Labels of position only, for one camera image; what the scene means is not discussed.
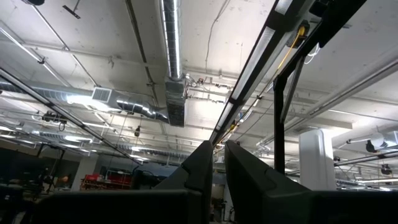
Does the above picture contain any long black ceiling rail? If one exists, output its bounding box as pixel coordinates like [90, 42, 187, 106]
[0, 68, 144, 166]

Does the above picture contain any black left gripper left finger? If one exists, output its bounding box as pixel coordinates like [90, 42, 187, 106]
[154, 140, 214, 224]

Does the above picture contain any round silver ceiling duct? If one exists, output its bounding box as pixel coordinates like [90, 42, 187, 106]
[160, 0, 188, 128]

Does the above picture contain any silver duct with vent grille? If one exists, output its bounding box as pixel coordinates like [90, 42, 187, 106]
[0, 81, 170, 124]

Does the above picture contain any white LED light bar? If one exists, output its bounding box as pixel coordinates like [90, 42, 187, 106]
[214, 0, 295, 131]

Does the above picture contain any black metal rig frame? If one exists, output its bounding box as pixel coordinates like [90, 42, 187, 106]
[208, 0, 368, 175]

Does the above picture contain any red storage rack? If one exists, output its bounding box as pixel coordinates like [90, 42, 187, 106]
[80, 172, 133, 190]

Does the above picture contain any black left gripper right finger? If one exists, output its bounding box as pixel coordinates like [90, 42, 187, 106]
[224, 139, 315, 224]

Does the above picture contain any white ceiling pipe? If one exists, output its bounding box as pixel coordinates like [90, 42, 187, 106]
[254, 46, 398, 147]

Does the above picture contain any thin yellow cable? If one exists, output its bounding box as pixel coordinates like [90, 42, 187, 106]
[275, 26, 306, 74]

